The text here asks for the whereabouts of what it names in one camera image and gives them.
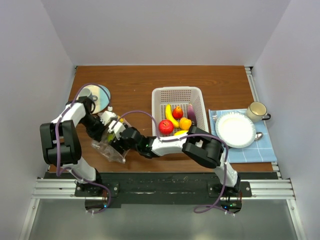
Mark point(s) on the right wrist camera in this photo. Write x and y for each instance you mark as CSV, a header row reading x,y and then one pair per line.
x,y
116,128

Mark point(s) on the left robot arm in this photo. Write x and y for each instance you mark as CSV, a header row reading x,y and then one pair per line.
x,y
61,146

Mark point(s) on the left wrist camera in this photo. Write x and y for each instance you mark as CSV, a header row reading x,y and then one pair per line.
x,y
107,117

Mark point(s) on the aluminium frame rail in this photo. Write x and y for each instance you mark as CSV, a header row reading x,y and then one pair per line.
x,y
264,210

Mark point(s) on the blue checked cloth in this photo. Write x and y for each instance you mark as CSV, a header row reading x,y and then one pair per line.
x,y
260,151

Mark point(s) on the red fake apple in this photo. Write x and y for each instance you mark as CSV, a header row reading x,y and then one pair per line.
x,y
166,127

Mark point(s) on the yellow fake banana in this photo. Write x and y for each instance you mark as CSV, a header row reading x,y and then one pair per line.
x,y
169,116

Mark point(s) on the white paper plate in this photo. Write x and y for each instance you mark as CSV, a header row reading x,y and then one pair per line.
x,y
235,129

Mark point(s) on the metal spoon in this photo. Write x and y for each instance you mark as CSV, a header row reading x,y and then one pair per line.
x,y
258,136

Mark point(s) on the red orange fake peach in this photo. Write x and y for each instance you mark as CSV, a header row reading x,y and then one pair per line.
x,y
177,113

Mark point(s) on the purple fake eggplant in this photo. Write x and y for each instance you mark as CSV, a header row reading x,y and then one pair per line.
x,y
191,114

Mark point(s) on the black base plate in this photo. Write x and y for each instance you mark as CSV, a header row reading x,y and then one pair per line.
x,y
156,188

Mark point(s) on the yellow fake lemon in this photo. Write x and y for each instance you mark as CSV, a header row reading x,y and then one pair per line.
x,y
180,132

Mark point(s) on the grey mug on plate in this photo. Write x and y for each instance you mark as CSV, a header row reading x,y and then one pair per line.
x,y
85,92

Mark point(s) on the cream and blue plate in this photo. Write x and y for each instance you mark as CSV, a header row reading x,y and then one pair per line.
x,y
103,95

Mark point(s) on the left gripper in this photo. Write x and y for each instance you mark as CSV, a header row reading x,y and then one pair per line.
x,y
97,135

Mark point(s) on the cream enamel mug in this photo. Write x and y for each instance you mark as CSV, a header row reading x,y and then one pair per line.
x,y
257,111

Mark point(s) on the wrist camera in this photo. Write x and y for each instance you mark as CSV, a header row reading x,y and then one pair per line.
x,y
107,117
116,128

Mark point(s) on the clear zip top bag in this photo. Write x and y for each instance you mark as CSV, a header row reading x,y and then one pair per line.
x,y
105,149

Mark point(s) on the metal fork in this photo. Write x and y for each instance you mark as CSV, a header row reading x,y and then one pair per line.
x,y
214,116

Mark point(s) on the white plastic basket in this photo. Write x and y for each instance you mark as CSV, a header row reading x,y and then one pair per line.
x,y
180,102

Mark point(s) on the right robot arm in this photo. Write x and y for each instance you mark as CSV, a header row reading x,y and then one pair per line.
x,y
205,149

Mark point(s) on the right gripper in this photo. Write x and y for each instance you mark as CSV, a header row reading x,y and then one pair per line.
x,y
116,144

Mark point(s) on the orange fake bell pepper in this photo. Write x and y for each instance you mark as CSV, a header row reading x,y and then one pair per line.
x,y
185,124

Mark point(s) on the green fake pear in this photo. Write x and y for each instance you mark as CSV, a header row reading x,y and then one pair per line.
x,y
110,137

